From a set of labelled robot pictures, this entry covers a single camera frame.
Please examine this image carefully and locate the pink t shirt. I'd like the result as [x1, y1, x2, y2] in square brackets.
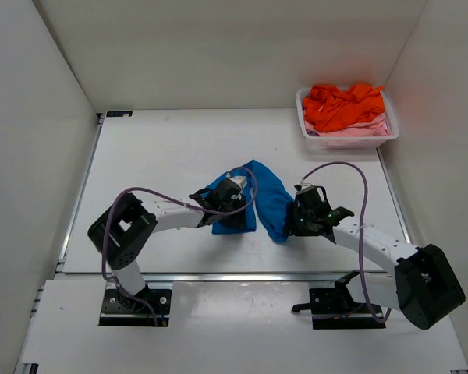
[304, 113, 391, 137]

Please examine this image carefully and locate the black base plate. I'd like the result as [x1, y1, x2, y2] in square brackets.
[98, 285, 172, 328]
[309, 288, 386, 330]

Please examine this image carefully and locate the blue t shirt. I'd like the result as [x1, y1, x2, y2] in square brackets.
[211, 160, 294, 244]

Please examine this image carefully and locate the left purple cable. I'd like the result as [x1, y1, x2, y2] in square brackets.
[101, 166, 259, 327]

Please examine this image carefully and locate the white plastic basket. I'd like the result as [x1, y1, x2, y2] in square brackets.
[296, 87, 399, 152]

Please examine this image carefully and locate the orange t shirt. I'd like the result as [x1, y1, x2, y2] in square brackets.
[302, 83, 385, 133]

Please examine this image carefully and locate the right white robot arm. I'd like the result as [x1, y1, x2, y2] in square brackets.
[285, 185, 466, 330]

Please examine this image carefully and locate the black label sticker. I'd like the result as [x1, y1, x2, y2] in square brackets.
[105, 111, 133, 118]

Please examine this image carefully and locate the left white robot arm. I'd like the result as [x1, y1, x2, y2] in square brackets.
[87, 176, 249, 315]

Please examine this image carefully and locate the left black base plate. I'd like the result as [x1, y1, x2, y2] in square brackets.
[98, 285, 172, 328]

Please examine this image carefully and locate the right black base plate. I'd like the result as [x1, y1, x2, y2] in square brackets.
[309, 288, 386, 330]

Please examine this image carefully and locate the aluminium table rail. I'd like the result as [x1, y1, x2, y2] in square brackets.
[54, 270, 399, 283]

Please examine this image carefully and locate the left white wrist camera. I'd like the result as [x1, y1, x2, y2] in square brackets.
[226, 173, 248, 191]

